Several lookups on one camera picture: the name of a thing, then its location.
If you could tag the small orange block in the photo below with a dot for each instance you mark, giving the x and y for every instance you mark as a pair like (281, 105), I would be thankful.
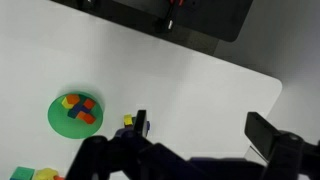
(72, 99)
(89, 104)
(86, 117)

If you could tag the black perforated base board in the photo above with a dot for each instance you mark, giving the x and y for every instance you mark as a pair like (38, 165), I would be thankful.
(213, 20)

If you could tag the small blue block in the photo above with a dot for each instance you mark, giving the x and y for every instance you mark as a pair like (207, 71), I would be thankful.
(76, 111)
(148, 126)

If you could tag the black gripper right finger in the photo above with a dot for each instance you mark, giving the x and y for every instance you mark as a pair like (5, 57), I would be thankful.
(286, 153)

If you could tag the yellow toy piece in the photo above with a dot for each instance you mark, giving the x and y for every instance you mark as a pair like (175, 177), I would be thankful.
(45, 174)

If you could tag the small yellow block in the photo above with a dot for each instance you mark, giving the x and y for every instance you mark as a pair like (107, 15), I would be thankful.
(66, 103)
(128, 119)

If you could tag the red and black clamp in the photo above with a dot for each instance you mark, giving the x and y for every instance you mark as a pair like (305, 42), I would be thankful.
(169, 18)

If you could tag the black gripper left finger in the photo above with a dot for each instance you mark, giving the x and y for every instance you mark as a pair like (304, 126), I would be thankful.
(110, 156)

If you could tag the orange toy piece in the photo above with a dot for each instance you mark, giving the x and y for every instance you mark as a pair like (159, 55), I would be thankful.
(59, 178)

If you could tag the green plastic bowl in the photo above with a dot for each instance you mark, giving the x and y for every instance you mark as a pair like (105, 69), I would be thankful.
(63, 126)

